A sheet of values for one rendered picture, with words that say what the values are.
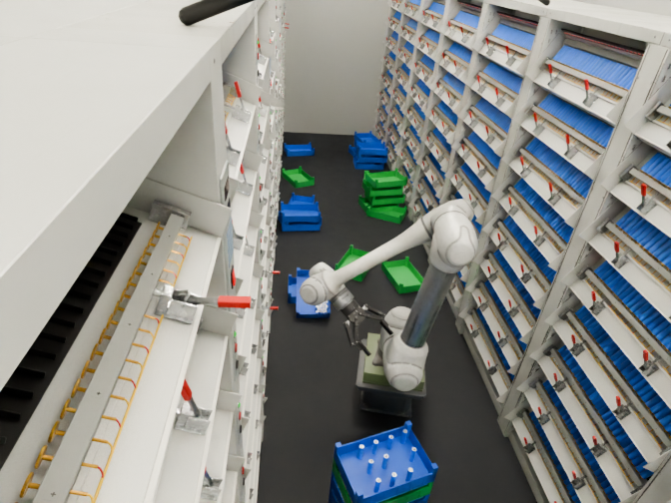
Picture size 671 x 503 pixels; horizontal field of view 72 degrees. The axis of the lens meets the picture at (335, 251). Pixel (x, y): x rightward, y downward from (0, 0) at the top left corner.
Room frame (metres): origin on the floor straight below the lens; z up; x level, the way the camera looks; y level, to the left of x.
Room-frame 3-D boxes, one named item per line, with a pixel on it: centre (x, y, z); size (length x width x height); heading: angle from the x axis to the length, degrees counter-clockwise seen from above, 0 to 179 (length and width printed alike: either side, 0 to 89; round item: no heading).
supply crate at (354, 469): (0.98, -0.23, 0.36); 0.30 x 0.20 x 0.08; 114
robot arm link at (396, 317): (1.59, -0.32, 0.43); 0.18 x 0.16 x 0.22; 0
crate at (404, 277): (2.61, -0.48, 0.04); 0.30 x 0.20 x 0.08; 21
